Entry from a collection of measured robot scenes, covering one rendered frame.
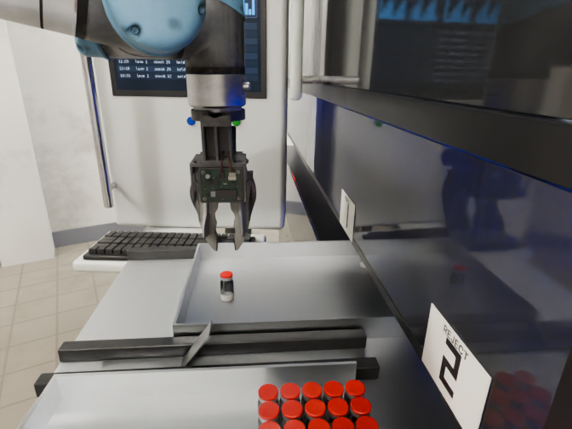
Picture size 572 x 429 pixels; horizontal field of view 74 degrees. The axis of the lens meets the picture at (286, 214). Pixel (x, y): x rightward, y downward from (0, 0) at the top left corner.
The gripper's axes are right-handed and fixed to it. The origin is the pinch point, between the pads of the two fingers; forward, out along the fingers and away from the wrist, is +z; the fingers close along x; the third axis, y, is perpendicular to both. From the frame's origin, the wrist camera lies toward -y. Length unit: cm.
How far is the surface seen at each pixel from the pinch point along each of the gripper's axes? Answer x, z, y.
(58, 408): -17.5, 10.2, 21.1
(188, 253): -8.8, 9.2, -14.7
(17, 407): -89, 98, -65
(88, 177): -116, 48, -226
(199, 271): -5.9, 10.3, -8.8
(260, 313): 5.0, 10.4, 5.0
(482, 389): 19.2, -5.0, 36.4
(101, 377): -12.8, 7.3, 20.0
